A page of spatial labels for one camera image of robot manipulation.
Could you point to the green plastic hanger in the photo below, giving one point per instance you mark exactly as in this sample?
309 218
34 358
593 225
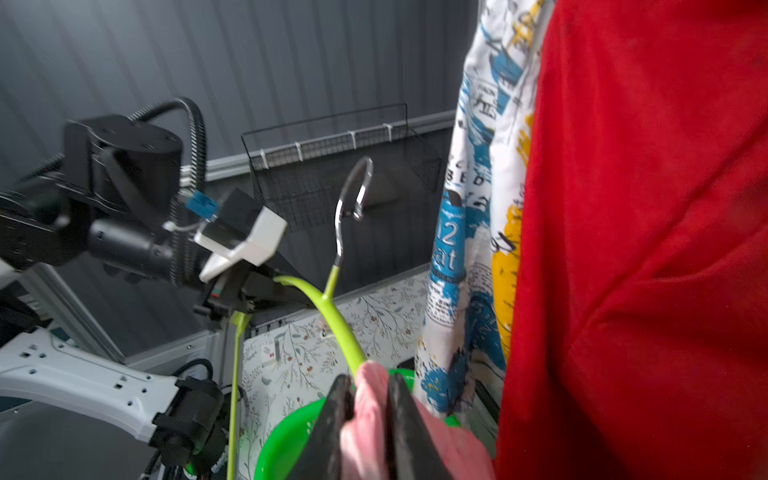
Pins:
323 301

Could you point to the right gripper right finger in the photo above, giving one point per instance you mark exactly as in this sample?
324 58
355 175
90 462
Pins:
409 450

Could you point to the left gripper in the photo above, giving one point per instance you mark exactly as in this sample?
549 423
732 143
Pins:
248 289

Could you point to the comic print shorts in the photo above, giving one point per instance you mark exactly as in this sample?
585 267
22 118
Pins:
461 357

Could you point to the pink tie-dye shorts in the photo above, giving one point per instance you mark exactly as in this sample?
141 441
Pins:
363 437

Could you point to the red shorts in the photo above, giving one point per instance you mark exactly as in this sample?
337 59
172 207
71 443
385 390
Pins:
639 338

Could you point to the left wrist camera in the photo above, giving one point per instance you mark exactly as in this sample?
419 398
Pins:
234 229

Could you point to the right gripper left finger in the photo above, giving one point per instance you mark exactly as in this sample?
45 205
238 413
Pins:
322 457

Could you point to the black wire wall basket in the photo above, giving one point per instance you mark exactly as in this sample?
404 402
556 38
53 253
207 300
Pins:
298 168

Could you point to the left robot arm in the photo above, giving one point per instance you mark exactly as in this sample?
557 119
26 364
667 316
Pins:
118 192

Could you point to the green plastic basket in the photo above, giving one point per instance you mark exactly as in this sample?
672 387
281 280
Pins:
284 445

